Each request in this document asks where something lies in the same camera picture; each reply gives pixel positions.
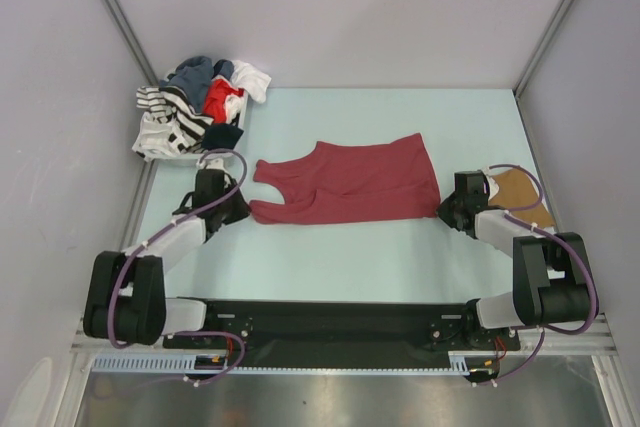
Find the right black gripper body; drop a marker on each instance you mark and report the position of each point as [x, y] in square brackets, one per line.
[449, 207]

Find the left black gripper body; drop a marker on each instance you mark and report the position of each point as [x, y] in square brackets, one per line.
[233, 209]

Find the tan tank top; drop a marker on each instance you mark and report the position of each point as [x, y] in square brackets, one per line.
[512, 190]

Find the maroon garment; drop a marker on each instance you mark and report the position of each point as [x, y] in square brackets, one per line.
[337, 184]

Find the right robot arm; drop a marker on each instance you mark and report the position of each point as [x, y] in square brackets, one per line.
[552, 283]

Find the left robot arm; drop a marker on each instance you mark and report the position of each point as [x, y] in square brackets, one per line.
[126, 301]

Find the white laundry basket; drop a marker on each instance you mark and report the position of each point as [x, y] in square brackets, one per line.
[220, 153]

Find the black garment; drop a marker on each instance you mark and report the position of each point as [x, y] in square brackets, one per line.
[221, 136]

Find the striped garment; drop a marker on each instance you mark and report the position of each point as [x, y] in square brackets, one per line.
[170, 126]

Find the red garment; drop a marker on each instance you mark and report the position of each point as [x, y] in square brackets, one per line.
[223, 101]

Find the blue grey garment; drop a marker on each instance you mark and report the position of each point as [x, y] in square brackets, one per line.
[194, 77]

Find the white garment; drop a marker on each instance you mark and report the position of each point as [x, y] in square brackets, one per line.
[252, 80]

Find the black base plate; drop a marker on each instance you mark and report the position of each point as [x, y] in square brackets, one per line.
[310, 330]

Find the slotted cable duct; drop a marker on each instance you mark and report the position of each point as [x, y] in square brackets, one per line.
[438, 364]

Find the aluminium rail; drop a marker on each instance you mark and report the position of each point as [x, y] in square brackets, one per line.
[596, 341]

